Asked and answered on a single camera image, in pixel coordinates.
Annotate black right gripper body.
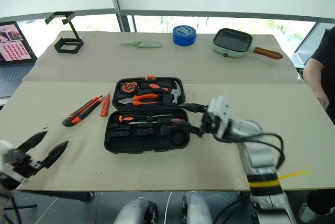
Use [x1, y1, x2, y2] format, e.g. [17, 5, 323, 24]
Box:
[199, 110, 224, 141]

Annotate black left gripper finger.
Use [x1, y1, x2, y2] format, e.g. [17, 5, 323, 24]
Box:
[16, 130, 49, 154]
[39, 140, 70, 170]

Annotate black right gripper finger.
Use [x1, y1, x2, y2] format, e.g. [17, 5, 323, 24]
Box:
[171, 118, 206, 138]
[178, 103, 210, 114]

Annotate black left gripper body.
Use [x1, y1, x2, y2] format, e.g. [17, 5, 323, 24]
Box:
[10, 148, 43, 178]

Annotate black plastic tool case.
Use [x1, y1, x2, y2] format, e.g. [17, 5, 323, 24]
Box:
[104, 76, 191, 154]

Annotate bystander bare hand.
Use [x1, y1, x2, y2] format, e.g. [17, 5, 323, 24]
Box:
[316, 91, 330, 110]

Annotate steel claw hammer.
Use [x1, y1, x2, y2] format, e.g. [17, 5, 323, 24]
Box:
[160, 81, 183, 105]

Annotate slim black red screwdriver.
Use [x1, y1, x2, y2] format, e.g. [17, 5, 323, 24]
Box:
[127, 118, 188, 126]

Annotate black table leg bar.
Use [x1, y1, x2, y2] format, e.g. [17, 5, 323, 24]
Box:
[19, 189, 95, 203]

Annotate stubby orange black screwdriver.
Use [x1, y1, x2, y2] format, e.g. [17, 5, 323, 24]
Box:
[141, 82, 171, 93]

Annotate black tripod stand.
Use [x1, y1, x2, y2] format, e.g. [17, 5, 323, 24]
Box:
[0, 190, 38, 224]

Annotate black orange utility knife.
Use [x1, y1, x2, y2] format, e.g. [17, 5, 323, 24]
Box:
[62, 95, 105, 128]

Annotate long orange black screwdriver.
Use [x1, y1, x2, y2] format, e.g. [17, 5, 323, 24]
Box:
[118, 114, 174, 123]

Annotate orange black tape measure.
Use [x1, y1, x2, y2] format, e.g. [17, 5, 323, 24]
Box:
[120, 81, 139, 94]

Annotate blue tape roll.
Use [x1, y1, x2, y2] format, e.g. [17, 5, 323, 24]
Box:
[172, 25, 198, 48]

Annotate green electric frying pan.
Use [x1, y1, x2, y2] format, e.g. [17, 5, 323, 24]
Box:
[212, 28, 284, 61]

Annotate pale green sheathed knife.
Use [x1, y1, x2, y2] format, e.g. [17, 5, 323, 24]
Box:
[118, 40, 163, 49]

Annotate open laptop computer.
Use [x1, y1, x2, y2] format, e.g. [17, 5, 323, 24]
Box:
[0, 20, 39, 99]

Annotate silver rounded robot leg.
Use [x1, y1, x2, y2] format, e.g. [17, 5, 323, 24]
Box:
[182, 191, 213, 224]
[113, 196, 159, 224]

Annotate black metal desk stand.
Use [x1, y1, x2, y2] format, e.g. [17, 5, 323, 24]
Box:
[44, 11, 85, 55]

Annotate bystander leg and shoe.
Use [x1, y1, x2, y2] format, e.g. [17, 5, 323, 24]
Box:
[297, 188, 335, 224]

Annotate bystander black shirt torso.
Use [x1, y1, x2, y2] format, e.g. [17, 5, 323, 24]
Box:
[310, 24, 335, 125]

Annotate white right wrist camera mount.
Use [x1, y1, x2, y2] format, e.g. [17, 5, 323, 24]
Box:
[208, 95, 233, 139]

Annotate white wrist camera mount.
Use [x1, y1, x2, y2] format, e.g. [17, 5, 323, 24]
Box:
[208, 95, 233, 139]
[0, 140, 29, 183]

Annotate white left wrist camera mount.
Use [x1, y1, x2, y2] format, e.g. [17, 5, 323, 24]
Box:
[0, 140, 29, 183]

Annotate orange handled pliers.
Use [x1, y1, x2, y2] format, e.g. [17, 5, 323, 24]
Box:
[117, 93, 161, 107]

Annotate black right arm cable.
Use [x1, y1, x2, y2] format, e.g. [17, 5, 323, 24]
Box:
[222, 131, 286, 170]

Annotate thin white floor cable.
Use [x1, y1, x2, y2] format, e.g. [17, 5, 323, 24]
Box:
[164, 191, 174, 224]

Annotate grey window frame post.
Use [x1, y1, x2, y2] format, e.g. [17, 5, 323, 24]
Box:
[104, 0, 137, 33]

